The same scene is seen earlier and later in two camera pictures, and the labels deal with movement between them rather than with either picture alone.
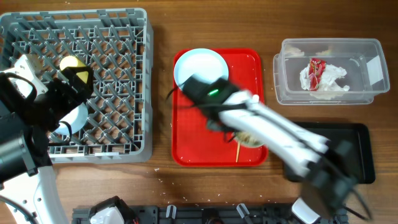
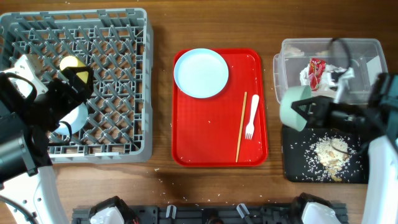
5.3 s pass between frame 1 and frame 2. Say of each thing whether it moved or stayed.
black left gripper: stayed
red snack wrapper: stayed
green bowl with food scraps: moved
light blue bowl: stayed
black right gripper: moved
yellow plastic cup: stayed
